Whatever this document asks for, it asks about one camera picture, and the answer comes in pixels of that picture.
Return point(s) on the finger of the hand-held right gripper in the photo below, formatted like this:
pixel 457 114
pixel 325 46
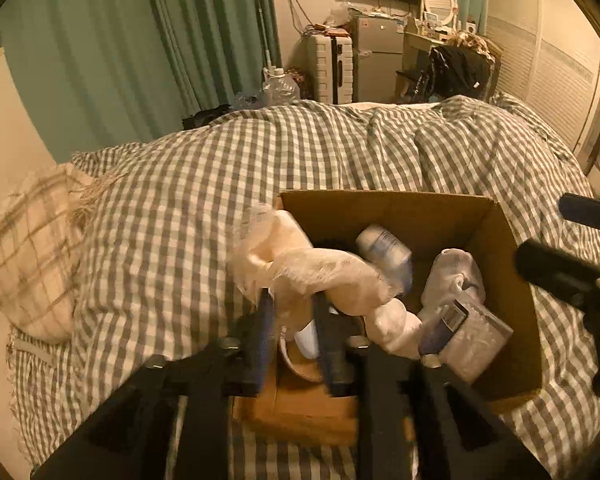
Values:
pixel 560 270
pixel 592 211

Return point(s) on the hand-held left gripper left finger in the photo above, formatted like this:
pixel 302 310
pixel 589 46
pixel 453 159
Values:
pixel 265 327

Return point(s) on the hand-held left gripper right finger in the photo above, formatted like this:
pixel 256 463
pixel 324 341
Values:
pixel 330 355

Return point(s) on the white foam wrap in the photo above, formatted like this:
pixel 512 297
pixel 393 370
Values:
pixel 320 267

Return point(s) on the white mesh pouch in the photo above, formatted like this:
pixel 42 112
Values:
pixel 452 272

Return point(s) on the clear plastic packet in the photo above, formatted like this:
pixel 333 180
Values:
pixel 475 337

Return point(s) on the white container with blue label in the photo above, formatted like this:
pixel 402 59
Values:
pixel 382 250

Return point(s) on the brown cardboard box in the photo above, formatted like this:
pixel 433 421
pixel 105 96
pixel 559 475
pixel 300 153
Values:
pixel 430 215

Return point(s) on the round tan rimmed bowl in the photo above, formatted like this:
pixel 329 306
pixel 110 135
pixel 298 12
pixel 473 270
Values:
pixel 300 367

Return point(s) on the green checked duvet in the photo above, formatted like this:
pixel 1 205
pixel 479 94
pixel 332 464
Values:
pixel 190 210

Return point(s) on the white louvred wardrobe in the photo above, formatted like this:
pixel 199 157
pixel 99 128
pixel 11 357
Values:
pixel 550 45

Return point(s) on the black garment on chair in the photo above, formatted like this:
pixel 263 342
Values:
pixel 457 72

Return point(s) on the patterned brown cloth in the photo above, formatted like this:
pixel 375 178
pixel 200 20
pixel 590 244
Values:
pixel 472 42

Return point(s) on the dark cloth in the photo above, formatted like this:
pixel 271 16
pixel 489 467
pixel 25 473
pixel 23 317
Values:
pixel 205 117

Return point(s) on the grey remote control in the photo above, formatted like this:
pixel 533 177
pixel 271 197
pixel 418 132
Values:
pixel 32 350

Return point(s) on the dressing table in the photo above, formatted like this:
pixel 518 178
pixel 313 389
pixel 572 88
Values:
pixel 417 50

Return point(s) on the clear water jug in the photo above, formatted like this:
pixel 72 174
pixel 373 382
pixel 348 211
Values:
pixel 280 87

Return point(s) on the plaid beige pillow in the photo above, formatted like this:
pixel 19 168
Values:
pixel 30 250

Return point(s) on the silver small fridge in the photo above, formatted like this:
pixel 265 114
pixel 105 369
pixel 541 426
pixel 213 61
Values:
pixel 377 60

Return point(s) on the white suitcase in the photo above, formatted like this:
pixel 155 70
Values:
pixel 327 67

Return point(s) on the white mop pole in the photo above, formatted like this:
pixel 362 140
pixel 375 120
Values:
pixel 264 30

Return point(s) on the plastic bag on fridge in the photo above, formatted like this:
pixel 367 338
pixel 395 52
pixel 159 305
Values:
pixel 342 15

